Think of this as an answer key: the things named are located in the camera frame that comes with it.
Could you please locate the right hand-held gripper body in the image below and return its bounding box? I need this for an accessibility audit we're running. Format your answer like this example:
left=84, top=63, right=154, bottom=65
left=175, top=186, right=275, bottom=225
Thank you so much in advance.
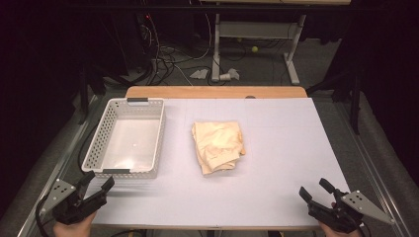
left=307, top=190, right=395, bottom=234

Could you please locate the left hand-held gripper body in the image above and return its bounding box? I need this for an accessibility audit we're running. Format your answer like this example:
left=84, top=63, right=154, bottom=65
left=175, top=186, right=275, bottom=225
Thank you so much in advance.
left=39, top=178, right=109, bottom=226

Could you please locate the white perforated plastic basket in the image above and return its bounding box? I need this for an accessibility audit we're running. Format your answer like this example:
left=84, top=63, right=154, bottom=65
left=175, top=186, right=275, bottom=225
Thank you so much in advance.
left=81, top=97, right=166, bottom=180

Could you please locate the cream cloth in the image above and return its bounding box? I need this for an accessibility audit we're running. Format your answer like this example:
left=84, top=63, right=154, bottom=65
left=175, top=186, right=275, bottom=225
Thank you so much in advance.
left=191, top=120, right=247, bottom=176

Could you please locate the person's right hand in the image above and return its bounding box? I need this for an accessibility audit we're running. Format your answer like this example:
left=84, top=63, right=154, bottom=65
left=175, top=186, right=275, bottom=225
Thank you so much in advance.
left=317, top=200, right=364, bottom=237

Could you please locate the person's left hand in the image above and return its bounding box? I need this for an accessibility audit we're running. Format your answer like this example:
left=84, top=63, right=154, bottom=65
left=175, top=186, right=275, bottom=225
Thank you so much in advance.
left=52, top=211, right=98, bottom=237

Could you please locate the white table mat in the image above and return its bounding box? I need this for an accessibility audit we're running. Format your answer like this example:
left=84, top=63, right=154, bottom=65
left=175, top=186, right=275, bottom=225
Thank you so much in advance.
left=86, top=97, right=355, bottom=228

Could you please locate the black metal stand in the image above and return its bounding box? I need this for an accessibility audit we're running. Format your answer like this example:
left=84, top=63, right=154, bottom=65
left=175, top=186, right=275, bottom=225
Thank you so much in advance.
left=305, top=62, right=364, bottom=136
left=77, top=63, right=108, bottom=125

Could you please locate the wooden table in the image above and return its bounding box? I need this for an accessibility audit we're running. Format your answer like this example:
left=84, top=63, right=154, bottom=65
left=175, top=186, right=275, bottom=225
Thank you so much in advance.
left=93, top=85, right=325, bottom=231

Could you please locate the crumpled white paper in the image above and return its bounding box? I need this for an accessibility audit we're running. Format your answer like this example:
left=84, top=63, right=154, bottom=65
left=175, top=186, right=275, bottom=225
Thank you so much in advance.
left=226, top=67, right=241, bottom=81
left=189, top=68, right=210, bottom=80

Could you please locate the metal floor rail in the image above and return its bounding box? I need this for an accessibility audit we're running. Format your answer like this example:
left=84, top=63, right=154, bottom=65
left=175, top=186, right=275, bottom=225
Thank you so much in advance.
left=16, top=94, right=100, bottom=237
left=334, top=102, right=408, bottom=237

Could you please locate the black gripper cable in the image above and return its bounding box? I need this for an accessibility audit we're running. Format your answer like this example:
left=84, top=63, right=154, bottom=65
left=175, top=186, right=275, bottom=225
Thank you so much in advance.
left=35, top=122, right=100, bottom=237

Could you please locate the bundle of floor cables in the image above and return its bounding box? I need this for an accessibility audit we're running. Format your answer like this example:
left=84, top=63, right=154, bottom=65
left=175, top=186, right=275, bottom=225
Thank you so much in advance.
left=136, top=11, right=218, bottom=87

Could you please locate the white metal desk frame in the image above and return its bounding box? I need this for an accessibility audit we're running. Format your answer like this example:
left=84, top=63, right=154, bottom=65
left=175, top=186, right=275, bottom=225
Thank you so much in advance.
left=210, top=12, right=308, bottom=86

